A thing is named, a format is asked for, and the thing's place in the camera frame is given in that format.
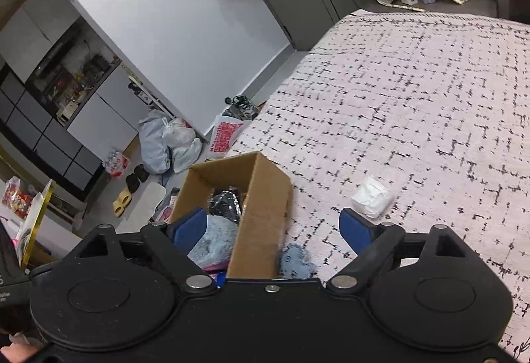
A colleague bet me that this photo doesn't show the grey blue plush ball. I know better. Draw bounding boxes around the grey blue plush ball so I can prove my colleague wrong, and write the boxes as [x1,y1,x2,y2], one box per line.
[188,215,238,271]

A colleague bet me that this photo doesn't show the black item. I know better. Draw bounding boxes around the black item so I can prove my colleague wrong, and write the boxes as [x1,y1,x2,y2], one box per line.
[208,186,242,224]

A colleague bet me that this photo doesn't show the blue tissue pack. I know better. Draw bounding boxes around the blue tissue pack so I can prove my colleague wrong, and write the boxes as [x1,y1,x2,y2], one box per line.
[216,272,226,287]

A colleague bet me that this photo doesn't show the person's left hand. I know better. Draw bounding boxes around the person's left hand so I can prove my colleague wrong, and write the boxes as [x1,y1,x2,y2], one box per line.
[1,330,43,363]

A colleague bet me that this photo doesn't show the white tissue wad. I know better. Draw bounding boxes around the white tissue wad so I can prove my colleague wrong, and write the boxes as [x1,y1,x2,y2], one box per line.
[350,177,395,220]

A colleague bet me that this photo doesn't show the white floor mat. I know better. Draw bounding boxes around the white floor mat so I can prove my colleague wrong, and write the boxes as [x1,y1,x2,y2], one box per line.
[116,182,166,233]

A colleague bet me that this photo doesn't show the yellow slippers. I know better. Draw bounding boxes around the yellow slippers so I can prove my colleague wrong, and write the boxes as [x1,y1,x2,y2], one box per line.
[112,188,132,218]

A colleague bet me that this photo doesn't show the black slippers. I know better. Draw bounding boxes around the black slippers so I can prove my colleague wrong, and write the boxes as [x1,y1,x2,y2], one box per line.
[125,164,150,193]

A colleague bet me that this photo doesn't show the small blue plush octopus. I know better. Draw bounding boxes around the small blue plush octopus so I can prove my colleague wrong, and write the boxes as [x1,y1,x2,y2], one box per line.
[279,243,316,280]

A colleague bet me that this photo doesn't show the grey plastic bag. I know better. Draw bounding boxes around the grey plastic bag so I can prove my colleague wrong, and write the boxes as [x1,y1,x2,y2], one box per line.
[138,109,171,175]

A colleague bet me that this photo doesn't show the pack of pink bottles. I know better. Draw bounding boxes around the pack of pink bottles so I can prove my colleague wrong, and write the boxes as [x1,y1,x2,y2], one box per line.
[102,150,130,179]

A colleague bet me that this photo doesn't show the white plastic bag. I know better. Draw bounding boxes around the white plastic bag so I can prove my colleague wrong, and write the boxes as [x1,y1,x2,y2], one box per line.
[162,118,203,174]

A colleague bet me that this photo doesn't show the brown cardboard box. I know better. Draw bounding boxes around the brown cardboard box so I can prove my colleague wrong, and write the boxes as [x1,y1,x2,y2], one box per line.
[170,151,292,280]

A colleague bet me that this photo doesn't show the red white shopping bag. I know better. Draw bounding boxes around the red white shopping bag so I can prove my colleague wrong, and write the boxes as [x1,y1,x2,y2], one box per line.
[207,115,251,159]

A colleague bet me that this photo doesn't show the white black patterned blanket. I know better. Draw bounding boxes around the white black patterned blanket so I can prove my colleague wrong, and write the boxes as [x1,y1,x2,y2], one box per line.
[231,12,529,362]

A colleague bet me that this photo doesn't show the white cabinet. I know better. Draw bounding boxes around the white cabinet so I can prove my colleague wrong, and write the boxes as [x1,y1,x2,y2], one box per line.
[1,0,149,202]

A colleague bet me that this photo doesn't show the black shoes by wall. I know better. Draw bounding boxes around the black shoes by wall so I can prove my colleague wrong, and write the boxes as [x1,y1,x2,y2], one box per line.
[223,95,260,121]

